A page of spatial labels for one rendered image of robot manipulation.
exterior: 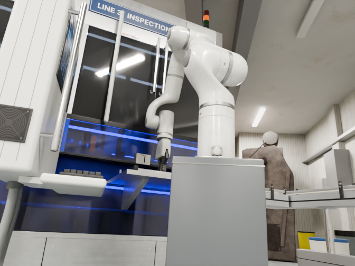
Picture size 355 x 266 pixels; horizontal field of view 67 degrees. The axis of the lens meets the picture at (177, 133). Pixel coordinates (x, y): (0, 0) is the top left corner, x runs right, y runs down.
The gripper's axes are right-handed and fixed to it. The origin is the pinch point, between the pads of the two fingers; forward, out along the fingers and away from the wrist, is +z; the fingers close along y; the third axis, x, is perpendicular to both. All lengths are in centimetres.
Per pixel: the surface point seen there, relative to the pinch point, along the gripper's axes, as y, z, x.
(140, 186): 9.6, 11.0, -13.4
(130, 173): 20.6, 7.5, -21.4
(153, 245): -19.2, 38.5, 5.7
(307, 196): -14, 3, 118
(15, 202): 5, 22, -62
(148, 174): 20.5, 7.2, -13.6
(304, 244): -410, 65, 551
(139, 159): -19.4, -7.1, -7.3
